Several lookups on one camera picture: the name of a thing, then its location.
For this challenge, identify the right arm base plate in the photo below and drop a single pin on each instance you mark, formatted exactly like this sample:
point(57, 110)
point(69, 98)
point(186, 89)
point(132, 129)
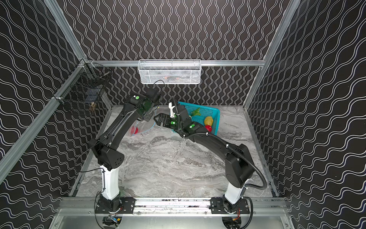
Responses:
point(223, 206)

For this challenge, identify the teal plastic basket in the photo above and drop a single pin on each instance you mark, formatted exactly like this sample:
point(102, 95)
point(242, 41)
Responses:
point(204, 111)

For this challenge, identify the dark red apple toy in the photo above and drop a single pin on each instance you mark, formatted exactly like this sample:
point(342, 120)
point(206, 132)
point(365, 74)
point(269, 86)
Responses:
point(134, 131)

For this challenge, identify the green leafy vegetable toy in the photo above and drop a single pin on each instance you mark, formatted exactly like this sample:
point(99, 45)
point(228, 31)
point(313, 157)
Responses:
point(196, 112)

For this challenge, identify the clear zip top bag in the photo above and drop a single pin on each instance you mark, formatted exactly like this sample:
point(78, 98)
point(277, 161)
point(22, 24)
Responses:
point(143, 126)

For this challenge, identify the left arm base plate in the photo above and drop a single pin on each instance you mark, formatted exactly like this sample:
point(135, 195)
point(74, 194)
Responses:
point(119, 205)

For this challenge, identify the yellow potato toy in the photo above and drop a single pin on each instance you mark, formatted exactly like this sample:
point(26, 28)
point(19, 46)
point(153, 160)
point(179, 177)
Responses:
point(208, 121)

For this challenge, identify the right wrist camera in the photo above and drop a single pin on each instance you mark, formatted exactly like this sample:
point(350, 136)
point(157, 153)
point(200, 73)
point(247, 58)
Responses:
point(171, 107)

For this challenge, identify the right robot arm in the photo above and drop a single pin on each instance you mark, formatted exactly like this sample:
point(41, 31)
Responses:
point(240, 170)

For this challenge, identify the clear wall basket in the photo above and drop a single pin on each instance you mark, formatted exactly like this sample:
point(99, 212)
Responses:
point(170, 71)

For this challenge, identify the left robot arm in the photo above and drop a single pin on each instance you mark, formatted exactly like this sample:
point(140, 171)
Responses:
point(105, 147)

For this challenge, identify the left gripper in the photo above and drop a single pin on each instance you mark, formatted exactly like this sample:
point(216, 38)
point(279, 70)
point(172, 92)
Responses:
point(154, 95)

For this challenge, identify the aluminium front rail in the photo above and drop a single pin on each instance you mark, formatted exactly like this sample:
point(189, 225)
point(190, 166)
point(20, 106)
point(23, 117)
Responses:
point(172, 213)

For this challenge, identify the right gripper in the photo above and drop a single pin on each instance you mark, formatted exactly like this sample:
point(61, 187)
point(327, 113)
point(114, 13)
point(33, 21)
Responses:
point(166, 120)

